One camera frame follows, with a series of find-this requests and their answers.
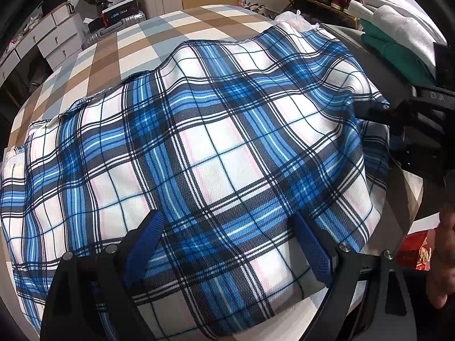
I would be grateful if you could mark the brown blue checked bed sheet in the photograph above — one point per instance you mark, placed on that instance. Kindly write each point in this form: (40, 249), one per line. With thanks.
(140, 47)

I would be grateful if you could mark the person right hand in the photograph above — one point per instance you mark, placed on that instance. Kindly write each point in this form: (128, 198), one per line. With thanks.
(440, 280)

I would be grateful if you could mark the grey folded garment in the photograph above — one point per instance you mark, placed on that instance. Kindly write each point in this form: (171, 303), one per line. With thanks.
(404, 23)

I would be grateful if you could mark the silver suitcase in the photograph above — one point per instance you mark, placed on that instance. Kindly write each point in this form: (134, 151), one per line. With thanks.
(103, 33)

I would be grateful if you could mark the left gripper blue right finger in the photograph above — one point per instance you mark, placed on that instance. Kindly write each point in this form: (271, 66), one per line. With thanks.
(367, 297)

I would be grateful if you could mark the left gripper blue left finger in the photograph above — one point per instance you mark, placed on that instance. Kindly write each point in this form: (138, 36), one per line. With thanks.
(90, 297)

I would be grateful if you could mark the black box on suitcase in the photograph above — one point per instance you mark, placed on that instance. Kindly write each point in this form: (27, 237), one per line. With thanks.
(118, 11)

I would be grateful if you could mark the green folded garment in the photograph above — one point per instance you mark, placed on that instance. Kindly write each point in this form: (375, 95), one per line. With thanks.
(407, 63)

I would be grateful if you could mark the blue white plaid cloth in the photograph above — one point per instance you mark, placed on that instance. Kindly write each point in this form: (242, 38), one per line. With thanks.
(227, 140)

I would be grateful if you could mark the white drawer desk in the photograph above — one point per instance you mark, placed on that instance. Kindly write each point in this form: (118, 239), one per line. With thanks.
(57, 36)

